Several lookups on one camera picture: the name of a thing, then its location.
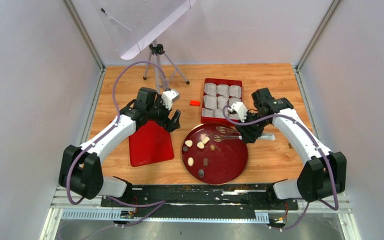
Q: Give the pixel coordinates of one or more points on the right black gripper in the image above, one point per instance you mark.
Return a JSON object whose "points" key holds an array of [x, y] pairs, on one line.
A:
{"points": [[248, 135]]}

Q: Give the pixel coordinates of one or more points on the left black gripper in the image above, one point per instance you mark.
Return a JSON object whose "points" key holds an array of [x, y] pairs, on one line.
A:
{"points": [[170, 125]]}

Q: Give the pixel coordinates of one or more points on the metal tongs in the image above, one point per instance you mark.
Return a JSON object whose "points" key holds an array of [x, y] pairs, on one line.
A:
{"points": [[225, 133]]}

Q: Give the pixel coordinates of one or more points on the white teardrop chocolate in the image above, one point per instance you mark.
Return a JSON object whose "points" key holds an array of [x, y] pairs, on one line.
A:
{"points": [[200, 145], [188, 143]]}

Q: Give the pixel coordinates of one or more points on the beige square chocolate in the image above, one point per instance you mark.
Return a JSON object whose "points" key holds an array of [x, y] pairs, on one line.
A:
{"points": [[205, 140]]}

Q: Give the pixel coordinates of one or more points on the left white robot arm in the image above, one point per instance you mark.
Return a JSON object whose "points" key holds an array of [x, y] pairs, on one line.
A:
{"points": [[81, 166]]}

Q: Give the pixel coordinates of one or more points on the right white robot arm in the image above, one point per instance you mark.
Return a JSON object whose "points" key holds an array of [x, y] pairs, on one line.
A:
{"points": [[324, 171]]}

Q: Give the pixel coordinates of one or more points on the white oval chocolate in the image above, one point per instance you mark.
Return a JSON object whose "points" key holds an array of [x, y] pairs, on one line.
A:
{"points": [[190, 161]]}

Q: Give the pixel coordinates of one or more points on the red chocolate box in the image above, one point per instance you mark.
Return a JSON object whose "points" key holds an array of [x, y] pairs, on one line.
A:
{"points": [[218, 93]]}

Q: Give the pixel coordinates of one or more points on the dark oval chocolate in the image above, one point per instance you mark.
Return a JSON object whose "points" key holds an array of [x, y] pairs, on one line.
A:
{"points": [[201, 173]]}

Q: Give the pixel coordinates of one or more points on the small orange block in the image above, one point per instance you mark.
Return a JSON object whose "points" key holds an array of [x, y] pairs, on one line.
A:
{"points": [[195, 103]]}

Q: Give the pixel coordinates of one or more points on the red box lid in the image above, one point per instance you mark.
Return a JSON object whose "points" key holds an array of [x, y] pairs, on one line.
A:
{"points": [[149, 145]]}

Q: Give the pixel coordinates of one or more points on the dark red round tray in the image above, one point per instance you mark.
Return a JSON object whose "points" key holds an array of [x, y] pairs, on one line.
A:
{"points": [[226, 163]]}

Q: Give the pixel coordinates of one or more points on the grey tripod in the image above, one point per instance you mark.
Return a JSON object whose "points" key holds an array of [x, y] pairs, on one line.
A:
{"points": [[156, 50]]}

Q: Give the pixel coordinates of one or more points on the white reflector board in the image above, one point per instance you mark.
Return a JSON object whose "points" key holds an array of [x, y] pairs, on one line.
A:
{"points": [[134, 24]]}

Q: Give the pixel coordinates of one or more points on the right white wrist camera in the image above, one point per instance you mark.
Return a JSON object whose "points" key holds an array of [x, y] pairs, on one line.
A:
{"points": [[240, 109]]}

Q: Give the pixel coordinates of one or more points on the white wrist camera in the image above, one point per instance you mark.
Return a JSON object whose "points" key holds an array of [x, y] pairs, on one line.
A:
{"points": [[240, 109], [169, 97]]}

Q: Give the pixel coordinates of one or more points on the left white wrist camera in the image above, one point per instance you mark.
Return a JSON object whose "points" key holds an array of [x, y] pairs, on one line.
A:
{"points": [[169, 97]]}

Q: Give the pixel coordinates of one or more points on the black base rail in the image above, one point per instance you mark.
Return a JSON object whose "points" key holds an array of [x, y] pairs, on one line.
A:
{"points": [[202, 200]]}

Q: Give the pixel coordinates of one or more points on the white slotted cable duct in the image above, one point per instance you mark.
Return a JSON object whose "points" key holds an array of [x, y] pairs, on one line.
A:
{"points": [[124, 215]]}

